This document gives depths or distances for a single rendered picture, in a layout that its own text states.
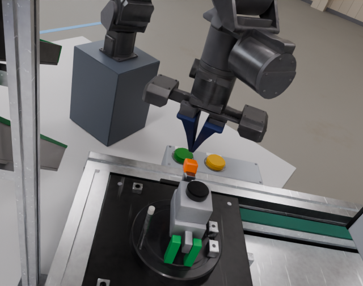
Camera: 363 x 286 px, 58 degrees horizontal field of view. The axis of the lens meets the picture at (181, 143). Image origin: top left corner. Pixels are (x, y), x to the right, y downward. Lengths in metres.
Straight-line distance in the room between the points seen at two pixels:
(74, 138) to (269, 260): 0.51
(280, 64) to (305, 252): 0.41
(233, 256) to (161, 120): 0.51
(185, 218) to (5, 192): 0.39
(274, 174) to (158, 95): 0.52
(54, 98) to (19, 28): 0.68
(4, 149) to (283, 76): 0.32
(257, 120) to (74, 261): 0.32
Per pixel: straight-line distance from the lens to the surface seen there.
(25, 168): 0.39
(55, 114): 0.91
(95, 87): 0.77
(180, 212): 0.43
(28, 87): 0.32
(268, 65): 0.38
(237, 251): 0.56
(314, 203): 0.75
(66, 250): 0.51
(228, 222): 0.59
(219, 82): 0.46
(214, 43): 0.45
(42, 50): 0.39
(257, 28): 0.43
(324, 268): 0.71
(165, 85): 0.49
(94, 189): 0.58
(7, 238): 0.65
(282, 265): 0.66
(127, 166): 0.64
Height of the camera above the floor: 1.39
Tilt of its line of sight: 37 degrees down
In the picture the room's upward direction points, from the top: 19 degrees clockwise
